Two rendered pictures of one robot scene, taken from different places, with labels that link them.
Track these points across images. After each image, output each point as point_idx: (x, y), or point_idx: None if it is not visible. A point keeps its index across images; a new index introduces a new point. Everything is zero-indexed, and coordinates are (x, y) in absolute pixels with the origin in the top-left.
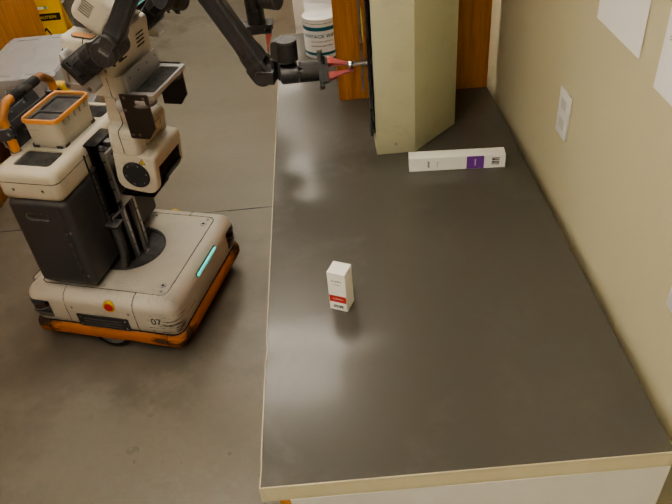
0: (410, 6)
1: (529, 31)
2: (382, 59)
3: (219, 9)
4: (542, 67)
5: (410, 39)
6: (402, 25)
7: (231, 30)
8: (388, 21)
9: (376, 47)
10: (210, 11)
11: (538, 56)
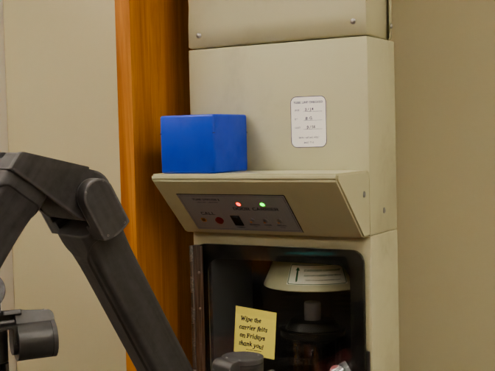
0: (395, 263)
1: (420, 302)
2: (379, 353)
3: (157, 311)
4: (490, 330)
5: (396, 315)
6: (391, 293)
7: (172, 353)
8: (382, 288)
9: (375, 333)
10: (139, 319)
11: (469, 322)
